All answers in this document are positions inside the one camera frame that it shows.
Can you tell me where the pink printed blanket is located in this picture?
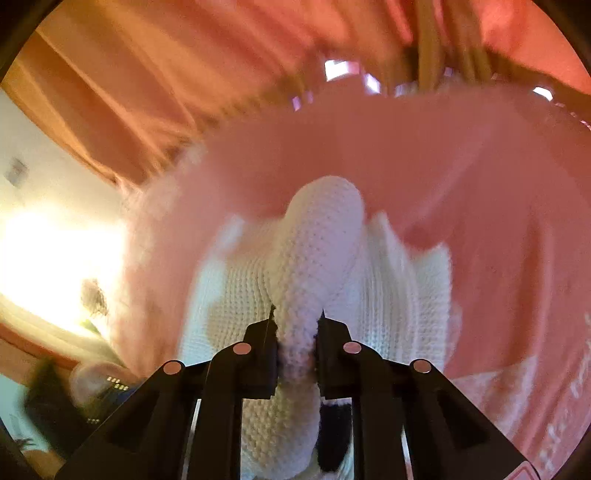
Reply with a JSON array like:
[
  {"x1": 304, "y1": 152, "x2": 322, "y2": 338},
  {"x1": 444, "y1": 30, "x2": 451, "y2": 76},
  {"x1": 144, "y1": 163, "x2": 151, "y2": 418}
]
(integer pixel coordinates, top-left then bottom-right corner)
[{"x1": 110, "y1": 85, "x2": 591, "y2": 474}]

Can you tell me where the orange curtain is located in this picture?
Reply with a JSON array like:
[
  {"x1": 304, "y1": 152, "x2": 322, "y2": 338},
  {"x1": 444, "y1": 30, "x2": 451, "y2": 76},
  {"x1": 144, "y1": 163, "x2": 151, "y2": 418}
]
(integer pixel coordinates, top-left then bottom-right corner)
[{"x1": 0, "y1": 0, "x2": 497, "y2": 188}]

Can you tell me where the white red black knit sweater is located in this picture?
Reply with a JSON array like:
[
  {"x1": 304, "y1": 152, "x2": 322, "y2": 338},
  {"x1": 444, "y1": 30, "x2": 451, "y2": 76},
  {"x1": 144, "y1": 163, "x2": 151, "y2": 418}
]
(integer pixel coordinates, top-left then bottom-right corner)
[{"x1": 177, "y1": 174, "x2": 463, "y2": 480}]

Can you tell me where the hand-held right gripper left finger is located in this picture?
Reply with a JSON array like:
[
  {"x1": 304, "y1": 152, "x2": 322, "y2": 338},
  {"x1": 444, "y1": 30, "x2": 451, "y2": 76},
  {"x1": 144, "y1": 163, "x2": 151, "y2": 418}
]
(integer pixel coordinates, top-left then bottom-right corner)
[{"x1": 54, "y1": 319, "x2": 279, "y2": 480}]

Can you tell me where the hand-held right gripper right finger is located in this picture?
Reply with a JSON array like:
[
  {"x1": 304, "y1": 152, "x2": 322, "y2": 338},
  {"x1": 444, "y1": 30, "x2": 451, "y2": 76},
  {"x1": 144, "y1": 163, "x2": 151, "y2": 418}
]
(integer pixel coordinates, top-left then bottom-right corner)
[{"x1": 316, "y1": 312, "x2": 540, "y2": 480}]

